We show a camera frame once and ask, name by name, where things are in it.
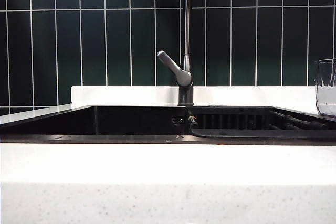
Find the clear glass mug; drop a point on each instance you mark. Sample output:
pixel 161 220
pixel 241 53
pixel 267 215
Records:
pixel 326 87

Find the sink overflow fitting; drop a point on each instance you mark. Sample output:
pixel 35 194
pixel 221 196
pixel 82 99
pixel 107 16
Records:
pixel 177 120

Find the dark metal kitchen faucet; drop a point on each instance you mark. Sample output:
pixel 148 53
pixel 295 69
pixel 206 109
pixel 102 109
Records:
pixel 126 95

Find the dark metal faucet body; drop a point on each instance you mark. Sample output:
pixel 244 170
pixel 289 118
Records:
pixel 187 24

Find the black kitchen sink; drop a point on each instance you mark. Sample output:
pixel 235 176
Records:
pixel 78 121

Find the black roll-up drying rack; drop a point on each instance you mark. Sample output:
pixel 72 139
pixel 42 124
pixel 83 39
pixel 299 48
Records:
pixel 249 132

